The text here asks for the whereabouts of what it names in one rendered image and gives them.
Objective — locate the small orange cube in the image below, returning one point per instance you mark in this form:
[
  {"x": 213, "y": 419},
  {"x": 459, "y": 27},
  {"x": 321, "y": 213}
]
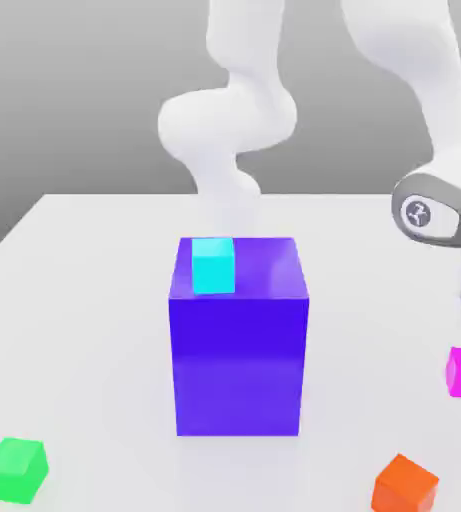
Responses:
[{"x": 405, "y": 486}]

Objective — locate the large blue box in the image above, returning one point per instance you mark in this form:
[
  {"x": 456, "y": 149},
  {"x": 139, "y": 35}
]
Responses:
[{"x": 238, "y": 360}]

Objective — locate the small cyan cube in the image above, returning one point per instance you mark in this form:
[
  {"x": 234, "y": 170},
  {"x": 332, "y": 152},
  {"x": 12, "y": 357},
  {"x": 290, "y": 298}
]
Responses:
[{"x": 213, "y": 268}]

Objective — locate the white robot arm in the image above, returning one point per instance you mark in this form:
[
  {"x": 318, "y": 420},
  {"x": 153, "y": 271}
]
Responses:
[{"x": 230, "y": 128}]

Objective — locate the small green cube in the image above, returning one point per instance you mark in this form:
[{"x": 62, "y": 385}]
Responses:
[{"x": 14, "y": 472}]

